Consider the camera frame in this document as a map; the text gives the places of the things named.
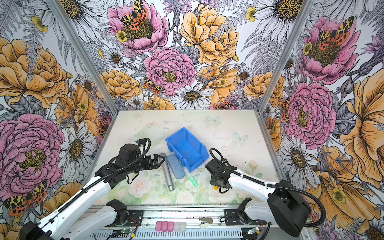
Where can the silver right corner post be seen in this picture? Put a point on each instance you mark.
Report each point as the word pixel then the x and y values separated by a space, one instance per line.
pixel 291 40

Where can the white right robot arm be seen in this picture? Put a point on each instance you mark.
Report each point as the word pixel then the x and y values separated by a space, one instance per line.
pixel 278 203

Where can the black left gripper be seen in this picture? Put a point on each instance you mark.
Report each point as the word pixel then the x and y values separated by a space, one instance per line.
pixel 148 160

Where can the silver aluminium corner post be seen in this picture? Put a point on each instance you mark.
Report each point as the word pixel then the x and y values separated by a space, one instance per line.
pixel 64 21

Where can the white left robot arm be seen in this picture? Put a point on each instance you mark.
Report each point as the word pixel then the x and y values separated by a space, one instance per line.
pixel 63 223

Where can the small green perforated strip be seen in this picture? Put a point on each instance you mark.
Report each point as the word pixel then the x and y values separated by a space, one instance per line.
pixel 193 182

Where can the blue-grey oval case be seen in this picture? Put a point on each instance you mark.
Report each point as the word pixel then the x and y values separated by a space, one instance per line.
pixel 176 166

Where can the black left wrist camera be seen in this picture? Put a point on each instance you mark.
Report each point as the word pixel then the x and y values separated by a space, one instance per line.
pixel 128 153

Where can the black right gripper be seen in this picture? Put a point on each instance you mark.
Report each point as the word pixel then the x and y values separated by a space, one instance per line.
pixel 212 182

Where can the pink and white button block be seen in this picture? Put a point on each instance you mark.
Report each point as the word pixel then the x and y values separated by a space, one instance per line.
pixel 162 226

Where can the silver metal cylinder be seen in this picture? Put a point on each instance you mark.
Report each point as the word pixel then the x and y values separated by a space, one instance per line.
pixel 167 173

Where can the blue plastic bin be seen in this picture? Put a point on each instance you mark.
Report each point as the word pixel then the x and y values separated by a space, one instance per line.
pixel 188 149

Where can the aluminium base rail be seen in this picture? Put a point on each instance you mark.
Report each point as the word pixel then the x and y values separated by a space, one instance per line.
pixel 203 223

